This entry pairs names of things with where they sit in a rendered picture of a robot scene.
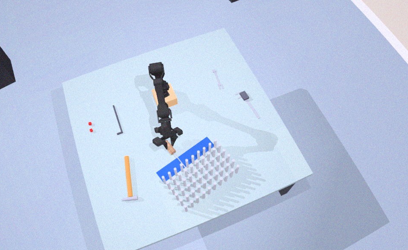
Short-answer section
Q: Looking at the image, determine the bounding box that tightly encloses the orange-handled hammer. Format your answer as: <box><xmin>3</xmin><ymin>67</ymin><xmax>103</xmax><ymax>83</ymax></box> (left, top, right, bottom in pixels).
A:
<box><xmin>122</xmin><ymin>156</ymin><xmax>138</xmax><ymax>201</ymax></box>

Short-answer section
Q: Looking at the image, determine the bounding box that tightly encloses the blue tape strip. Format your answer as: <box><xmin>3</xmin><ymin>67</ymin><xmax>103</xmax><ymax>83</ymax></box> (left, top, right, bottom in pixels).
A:
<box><xmin>156</xmin><ymin>137</ymin><xmax>214</xmax><ymax>181</ymax></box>

